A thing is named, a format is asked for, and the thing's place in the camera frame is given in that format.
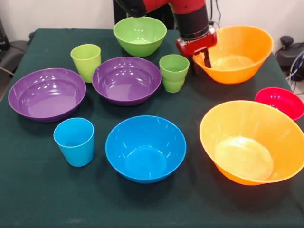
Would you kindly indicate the grey pedestal foot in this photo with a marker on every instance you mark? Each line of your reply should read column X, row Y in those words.
column 288, row 51
column 14, row 52

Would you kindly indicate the dark green table cloth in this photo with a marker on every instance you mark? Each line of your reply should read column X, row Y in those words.
column 35, row 190

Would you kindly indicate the yellow-green cup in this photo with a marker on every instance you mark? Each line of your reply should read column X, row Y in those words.
column 85, row 66

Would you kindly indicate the blue cup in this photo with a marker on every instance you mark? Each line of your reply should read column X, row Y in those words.
column 76, row 152

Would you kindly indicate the red bowl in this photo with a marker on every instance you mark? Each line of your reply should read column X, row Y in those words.
column 282, row 99

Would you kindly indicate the green cup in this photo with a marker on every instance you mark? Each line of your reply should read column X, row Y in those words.
column 173, row 63
column 173, row 86

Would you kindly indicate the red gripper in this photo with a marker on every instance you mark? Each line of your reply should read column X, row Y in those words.
column 194, row 44

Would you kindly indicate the orange bowl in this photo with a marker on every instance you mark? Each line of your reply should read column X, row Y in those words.
column 251, row 123
column 249, row 47

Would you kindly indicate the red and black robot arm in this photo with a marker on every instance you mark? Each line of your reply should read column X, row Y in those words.
column 190, row 19

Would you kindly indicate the black equipment box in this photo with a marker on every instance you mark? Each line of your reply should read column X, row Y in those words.
column 3, row 38

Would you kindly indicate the green bowl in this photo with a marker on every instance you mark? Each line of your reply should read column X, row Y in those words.
column 140, row 35

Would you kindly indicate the purple bowl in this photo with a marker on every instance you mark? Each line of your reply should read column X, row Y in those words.
column 126, row 80
column 47, row 95

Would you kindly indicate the blue bowl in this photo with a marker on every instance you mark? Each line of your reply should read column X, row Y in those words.
column 145, row 142

